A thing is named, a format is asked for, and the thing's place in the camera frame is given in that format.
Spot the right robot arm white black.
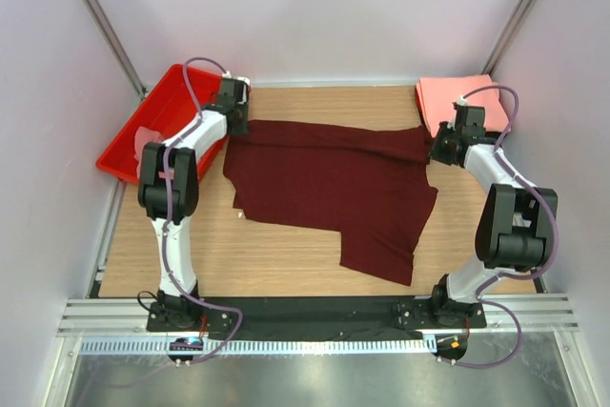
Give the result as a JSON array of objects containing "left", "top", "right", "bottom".
[{"left": 429, "top": 102, "right": 558, "bottom": 327}]

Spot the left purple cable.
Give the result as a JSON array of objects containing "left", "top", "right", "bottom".
[{"left": 80, "top": 56, "right": 245, "bottom": 389}]

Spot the aluminium front rail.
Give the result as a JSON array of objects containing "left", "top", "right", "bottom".
[{"left": 57, "top": 294, "right": 579, "bottom": 336}]

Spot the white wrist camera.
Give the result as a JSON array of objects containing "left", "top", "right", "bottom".
[
  {"left": 219, "top": 73, "right": 251, "bottom": 105},
  {"left": 453, "top": 96, "right": 468, "bottom": 111}
]

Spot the left aluminium frame post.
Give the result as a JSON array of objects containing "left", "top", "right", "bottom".
[{"left": 82, "top": 0, "right": 146, "bottom": 100}]

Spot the slotted white cable duct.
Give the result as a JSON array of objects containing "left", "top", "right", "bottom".
[{"left": 80, "top": 336, "right": 437, "bottom": 356}]

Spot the right aluminium frame post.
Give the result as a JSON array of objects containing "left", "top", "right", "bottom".
[{"left": 481, "top": 0, "right": 537, "bottom": 74}]

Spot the pink crumpled t shirt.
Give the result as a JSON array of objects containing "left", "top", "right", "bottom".
[{"left": 133, "top": 127, "right": 164, "bottom": 178}]

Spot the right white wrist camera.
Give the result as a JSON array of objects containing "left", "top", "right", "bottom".
[{"left": 453, "top": 96, "right": 468, "bottom": 111}]

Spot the folded salmon pink t shirt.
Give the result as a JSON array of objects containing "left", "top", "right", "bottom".
[{"left": 416, "top": 75, "right": 494, "bottom": 138}]

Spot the red plastic bin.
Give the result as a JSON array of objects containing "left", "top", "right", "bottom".
[{"left": 96, "top": 64, "right": 226, "bottom": 185}]

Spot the aluminium frame post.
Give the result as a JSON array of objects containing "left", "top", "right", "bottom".
[
  {"left": 82, "top": 0, "right": 146, "bottom": 100},
  {"left": 481, "top": 0, "right": 537, "bottom": 74}
]

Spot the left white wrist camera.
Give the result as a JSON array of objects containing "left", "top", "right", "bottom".
[{"left": 219, "top": 73, "right": 251, "bottom": 105}]

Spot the folded red t shirt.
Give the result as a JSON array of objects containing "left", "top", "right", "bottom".
[{"left": 414, "top": 86, "right": 430, "bottom": 134}]

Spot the dark maroon t shirt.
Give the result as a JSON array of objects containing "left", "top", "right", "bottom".
[{"left": 223, "top": 120, "right": 437, "bottom": 286}]

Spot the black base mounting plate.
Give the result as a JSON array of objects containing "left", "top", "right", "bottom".
[{"left": 145, "top": 295, "right": 487, "bottom": 342}]

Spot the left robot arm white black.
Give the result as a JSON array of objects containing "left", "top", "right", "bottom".
[{"left": 138, "top": 73, "right": 251, "bottom": 332}]

